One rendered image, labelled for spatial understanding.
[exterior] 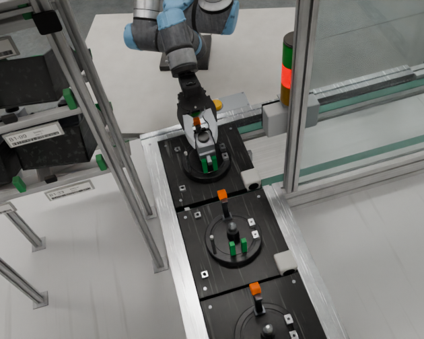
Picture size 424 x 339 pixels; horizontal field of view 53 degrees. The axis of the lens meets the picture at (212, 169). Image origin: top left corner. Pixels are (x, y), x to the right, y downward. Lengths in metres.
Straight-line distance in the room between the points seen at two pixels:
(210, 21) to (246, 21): 0.38
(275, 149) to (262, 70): 0.43
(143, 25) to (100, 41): 0.64
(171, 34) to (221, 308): 0.68
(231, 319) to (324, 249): 0.34
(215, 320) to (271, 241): 0.23
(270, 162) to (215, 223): 0.29
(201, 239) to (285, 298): 0.25
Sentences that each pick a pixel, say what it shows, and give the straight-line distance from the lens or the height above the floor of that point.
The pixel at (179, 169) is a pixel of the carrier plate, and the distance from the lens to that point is 1.21.
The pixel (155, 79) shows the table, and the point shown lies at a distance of 1.66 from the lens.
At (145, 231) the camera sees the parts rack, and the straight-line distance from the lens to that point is 1.01.
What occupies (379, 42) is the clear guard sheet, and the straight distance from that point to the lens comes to 0.91.
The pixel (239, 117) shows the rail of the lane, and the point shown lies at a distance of 1.33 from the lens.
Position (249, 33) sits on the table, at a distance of 1.81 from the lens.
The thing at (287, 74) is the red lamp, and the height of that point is 1.35.
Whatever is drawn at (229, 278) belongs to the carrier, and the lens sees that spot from 1.04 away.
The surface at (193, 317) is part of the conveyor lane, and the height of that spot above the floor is 0.95.
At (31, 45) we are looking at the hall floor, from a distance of 3.68.
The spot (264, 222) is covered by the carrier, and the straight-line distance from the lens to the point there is 1.10.
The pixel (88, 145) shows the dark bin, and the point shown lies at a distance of 0.85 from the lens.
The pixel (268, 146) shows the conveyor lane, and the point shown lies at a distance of 1.31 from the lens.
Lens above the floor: 1.93
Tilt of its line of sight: 53 degrees down
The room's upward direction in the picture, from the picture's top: 9 degrees counter-clockwise
